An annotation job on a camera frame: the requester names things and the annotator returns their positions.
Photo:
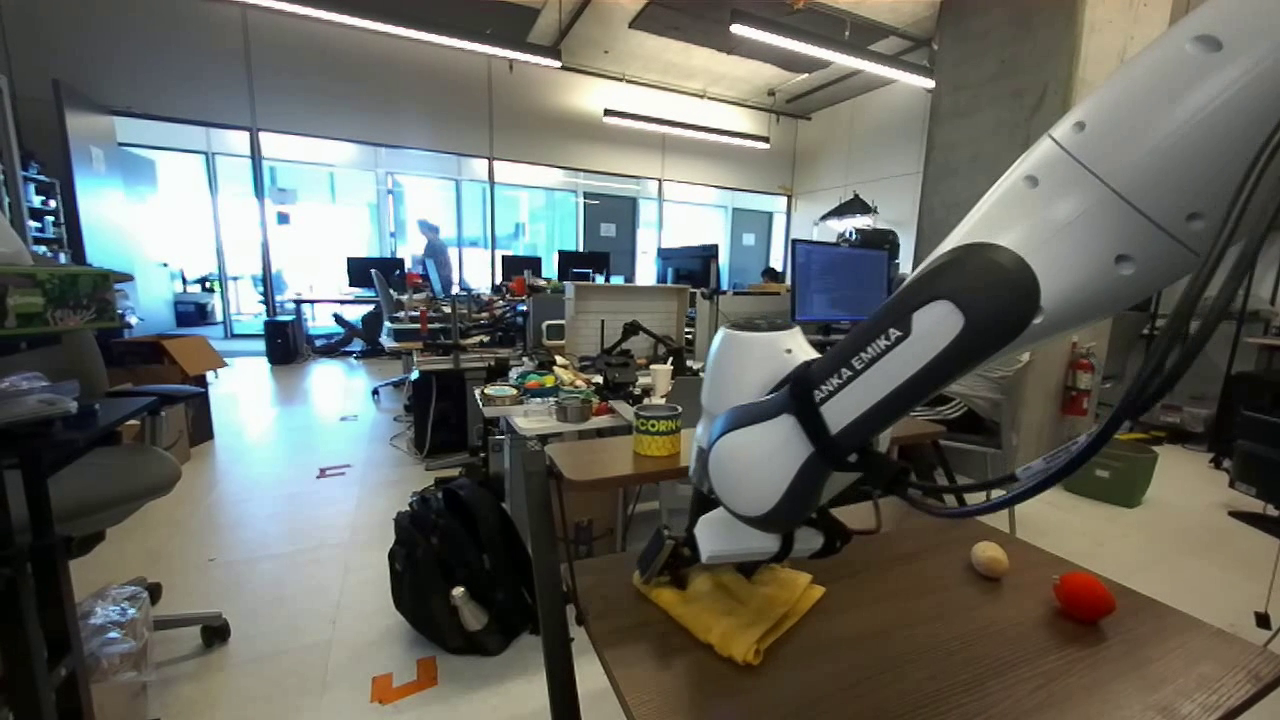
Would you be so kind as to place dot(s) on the black computer monitor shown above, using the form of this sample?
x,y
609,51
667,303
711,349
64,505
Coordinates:
x,y
686,265
523,265
580,265
377,274

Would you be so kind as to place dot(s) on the red toy vegetable green stem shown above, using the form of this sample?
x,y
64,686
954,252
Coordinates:
x,y
1086,599

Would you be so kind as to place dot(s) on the yellow green wipes canister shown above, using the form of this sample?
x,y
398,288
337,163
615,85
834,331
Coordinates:
x,y
657,435

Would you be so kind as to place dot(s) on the brown wooden desk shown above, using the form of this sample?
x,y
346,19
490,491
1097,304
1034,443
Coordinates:
x,y
607,463

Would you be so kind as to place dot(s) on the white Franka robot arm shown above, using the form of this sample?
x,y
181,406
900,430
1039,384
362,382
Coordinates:
x,y
1003,292

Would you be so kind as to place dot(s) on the yellow towel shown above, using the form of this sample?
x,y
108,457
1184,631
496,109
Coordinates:
x,y
740,614

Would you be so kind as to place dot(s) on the black slanted metal pole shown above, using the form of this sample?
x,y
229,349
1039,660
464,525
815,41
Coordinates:
x,y
549,573

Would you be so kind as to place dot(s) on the beige potato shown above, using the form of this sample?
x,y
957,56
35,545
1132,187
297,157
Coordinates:
x,y
990,559

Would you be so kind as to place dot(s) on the walking person dark clothes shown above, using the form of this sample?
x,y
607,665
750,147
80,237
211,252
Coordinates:
x,y
435,260

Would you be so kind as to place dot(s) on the green storage bin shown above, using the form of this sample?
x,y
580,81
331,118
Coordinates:
x,y
1123,477

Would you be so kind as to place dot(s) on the black lamp shade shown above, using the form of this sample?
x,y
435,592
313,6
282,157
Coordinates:
x,y
844,208

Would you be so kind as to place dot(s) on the small black robot arm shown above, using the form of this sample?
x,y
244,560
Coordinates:
x,y
625,344

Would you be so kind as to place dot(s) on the green box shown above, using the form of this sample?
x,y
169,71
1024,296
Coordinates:
x,y
52,292

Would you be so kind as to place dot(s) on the computer monitor blue screen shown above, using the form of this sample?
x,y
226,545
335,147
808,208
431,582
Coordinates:
x,y
841,287

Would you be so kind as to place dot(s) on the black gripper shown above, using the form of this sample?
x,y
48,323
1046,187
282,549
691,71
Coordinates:
x,y
693,543

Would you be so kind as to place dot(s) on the grey office chair with armrest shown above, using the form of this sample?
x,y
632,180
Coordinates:
x,y
115,484

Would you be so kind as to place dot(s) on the orange floor tape marker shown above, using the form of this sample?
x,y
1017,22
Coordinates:
x,y
391,690

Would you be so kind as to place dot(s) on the red fire extinguisher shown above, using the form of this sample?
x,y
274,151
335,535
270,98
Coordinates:
x,y
1076,382

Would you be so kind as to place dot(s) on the black backpack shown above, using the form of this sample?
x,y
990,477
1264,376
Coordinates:
x,y
452,560

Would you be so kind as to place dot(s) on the black trash bin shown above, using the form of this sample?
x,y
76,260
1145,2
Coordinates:
x,y
282,343

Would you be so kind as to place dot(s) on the clear plastic bottle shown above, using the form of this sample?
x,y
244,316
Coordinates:
x,y
116,642

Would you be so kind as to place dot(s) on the white chair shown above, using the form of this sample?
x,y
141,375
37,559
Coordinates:
x,y
655,505

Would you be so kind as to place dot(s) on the white desk partition panel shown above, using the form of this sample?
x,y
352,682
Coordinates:
x,y
607,310

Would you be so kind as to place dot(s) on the long ceiling light strip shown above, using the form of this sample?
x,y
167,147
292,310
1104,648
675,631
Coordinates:
x,y
400,30
686,128
825,55

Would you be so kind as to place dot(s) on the open cardboard box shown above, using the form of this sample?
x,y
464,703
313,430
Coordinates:
x,y
173,359

